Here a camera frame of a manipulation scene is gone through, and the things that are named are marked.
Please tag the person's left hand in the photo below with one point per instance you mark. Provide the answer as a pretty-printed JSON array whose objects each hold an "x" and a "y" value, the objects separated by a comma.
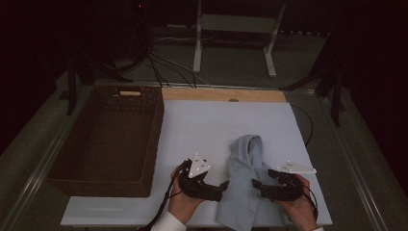
[{"x": 183, "y": 207}]

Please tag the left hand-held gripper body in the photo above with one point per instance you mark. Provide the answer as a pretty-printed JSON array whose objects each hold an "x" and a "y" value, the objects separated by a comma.
[{"x": 198, "y": 189}]

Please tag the white metal stand frame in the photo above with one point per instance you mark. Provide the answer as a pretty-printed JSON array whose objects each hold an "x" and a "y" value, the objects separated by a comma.
[{"x": 237, "y": 23}]

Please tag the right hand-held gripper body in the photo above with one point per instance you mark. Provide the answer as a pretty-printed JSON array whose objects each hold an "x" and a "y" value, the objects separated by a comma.
[{"x": 285, "y": 191}]

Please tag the person's right hand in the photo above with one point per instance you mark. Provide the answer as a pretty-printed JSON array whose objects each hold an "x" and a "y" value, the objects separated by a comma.
[{"x": 303, "y": 213}]

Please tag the light blue tank top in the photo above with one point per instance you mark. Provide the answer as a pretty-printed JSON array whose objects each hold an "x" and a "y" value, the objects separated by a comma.
[{"x": 242, "y": 199}]

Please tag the black metal stand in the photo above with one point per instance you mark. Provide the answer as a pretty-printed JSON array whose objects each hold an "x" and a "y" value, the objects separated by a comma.
[
  {"x": 72, "y": 83},
  {"x": 335, "y": 96}
]

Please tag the brown wicker basket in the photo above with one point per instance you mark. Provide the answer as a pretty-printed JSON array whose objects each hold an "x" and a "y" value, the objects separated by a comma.
[{"x": 109, "y": 144}]

